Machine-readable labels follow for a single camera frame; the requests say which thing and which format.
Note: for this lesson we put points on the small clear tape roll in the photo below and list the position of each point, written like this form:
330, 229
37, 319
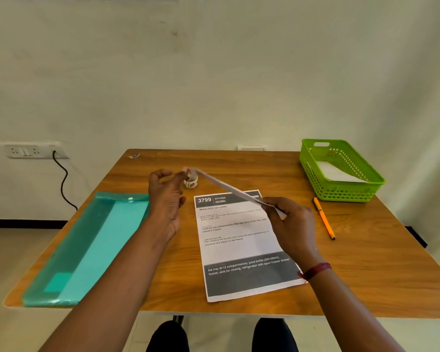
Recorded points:
191, 184

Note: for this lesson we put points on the white blank wall plate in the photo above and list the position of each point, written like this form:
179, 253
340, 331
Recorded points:
253, 148

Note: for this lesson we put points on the grey metal table leg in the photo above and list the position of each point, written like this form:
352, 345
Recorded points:
178, 319

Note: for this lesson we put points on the person's right hand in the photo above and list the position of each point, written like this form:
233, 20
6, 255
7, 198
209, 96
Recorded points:
297, 230

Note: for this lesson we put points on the dark red wrist band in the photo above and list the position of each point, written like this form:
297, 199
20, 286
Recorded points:
317, 269

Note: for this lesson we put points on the green translucent plastic folder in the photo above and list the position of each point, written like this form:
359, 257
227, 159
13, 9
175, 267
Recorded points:
77, 238

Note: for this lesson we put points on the person's leg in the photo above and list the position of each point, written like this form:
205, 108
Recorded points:
275, 337
168, 339

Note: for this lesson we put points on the black skirting board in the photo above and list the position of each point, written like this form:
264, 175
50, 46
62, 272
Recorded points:
22, 223

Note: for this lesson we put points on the green plastic basket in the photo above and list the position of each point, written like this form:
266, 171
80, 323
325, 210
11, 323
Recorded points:
348, 194

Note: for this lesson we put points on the orange pen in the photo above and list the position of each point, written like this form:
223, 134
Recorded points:
324, 219

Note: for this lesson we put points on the white wall socket panel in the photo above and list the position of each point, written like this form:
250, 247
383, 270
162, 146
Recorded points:
22, 151

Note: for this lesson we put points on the person's right forearm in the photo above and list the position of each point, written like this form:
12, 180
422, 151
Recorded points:
352, 315

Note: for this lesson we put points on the person's left forearm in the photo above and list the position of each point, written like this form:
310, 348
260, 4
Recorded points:
106, 296

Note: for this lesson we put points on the person's right leg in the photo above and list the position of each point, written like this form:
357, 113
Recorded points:
275, 337

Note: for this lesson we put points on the printed white paper sheet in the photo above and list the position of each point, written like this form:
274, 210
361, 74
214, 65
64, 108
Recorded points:
242, 245

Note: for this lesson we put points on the person's left leg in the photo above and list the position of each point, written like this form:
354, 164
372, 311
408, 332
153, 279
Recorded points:
168, 339

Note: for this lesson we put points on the person's left hand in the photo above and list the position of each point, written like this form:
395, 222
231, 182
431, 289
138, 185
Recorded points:
165, 205

